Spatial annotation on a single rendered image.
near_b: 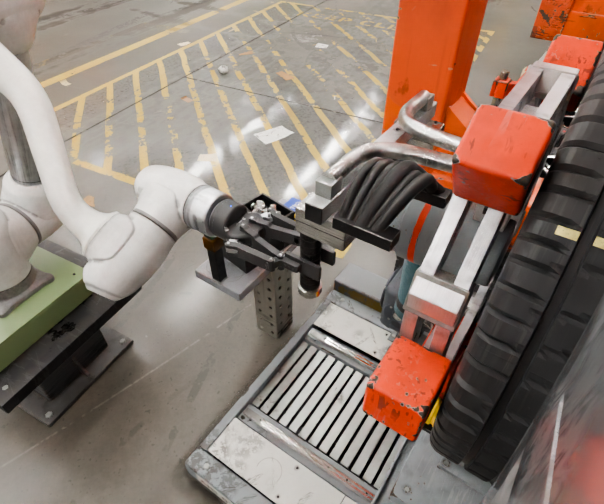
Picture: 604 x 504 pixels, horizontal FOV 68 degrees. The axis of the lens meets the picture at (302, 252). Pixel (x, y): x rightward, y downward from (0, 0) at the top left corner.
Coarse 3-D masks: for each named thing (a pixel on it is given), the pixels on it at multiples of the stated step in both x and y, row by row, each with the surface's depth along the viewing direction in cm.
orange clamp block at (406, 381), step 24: (384, 360) 55; (408, 360) 55; (432, 360) 55; (384, 384) 53; (408, 384) 53; (432, 384) 53; (384, 408) 54; (408, 408) 51; (432, 408) 56; (408, 432) 54
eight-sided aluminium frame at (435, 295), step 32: (544, 64) 64; (512, 96) 56; (544, 96) 65; (544, 160) 84; (448, 224) 52; (480, 256) 50; (416, 288) 53; (448, 288) 51; (480, 288) 96; (416, 320) 55; (448, 320) 52; (448, 352) 87
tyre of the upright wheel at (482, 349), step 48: (576, 144) 44; (576, 192) 42; (528, 240) 44; (576, 240) 41; (528, 288) 43; (576, 288) 41; (480, 336) 46; (528, 336) 43; (576, 336) 41; (480, 384) 47; (528, 384) 44; (432, 432) 60; (480, 432) 51
